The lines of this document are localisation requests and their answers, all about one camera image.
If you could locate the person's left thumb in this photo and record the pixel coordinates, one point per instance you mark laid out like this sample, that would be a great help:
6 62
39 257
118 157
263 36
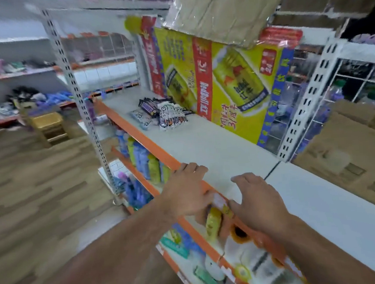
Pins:
209 199

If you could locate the white perforated shelf post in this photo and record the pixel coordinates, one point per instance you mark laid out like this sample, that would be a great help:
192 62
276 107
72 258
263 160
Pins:
75 94
311 100

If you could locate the person's right thumb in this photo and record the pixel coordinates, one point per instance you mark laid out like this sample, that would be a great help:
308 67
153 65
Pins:
236 208

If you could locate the group of purple blue bottles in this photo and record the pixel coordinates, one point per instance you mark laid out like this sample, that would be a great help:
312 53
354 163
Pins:
134 190

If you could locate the person's right hand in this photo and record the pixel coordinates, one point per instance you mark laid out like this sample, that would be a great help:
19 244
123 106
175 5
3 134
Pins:
261 205

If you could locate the large brown cardboard box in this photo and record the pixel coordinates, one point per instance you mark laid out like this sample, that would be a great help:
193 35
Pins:
348 152

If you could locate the background shelving with goods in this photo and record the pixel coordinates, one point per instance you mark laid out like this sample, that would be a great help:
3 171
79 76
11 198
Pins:
15 80

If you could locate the yellow drink can poster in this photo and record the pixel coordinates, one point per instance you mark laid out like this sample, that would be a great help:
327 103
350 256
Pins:
225 88

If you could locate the orange edged white shelf rack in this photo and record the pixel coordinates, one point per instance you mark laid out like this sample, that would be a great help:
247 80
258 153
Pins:
227 146

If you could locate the dark snack bar packets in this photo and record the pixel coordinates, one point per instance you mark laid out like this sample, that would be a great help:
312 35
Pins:
148 106

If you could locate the person's left hand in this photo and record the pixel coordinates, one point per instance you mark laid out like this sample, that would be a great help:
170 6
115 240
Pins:
184 196

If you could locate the row of white black packets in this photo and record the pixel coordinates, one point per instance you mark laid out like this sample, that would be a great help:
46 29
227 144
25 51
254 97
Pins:
170 115

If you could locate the teal packet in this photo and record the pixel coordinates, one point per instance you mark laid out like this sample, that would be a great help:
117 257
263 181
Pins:
174 247

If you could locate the yellow green packet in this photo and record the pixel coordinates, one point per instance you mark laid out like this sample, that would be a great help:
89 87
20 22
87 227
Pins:
213 223

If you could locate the plastic wrapped cardboard sheet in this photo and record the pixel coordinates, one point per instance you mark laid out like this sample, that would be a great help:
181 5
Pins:
228 9

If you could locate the person's left forearm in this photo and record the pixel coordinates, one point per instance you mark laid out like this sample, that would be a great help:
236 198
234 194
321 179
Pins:
103 265

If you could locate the row of blue yellow bottles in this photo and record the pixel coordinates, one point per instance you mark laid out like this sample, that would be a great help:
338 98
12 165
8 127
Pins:
143 160

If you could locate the green flat box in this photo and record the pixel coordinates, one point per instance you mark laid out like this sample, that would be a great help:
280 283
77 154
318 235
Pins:
207 279

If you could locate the pale snack packet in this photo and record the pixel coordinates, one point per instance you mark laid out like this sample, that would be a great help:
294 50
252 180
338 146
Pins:
140 118

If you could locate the person's right forearm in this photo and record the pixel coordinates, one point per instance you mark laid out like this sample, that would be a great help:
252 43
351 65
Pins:
328 255

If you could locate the orange white packaged goods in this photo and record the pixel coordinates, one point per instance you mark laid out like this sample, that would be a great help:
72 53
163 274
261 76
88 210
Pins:
260 258

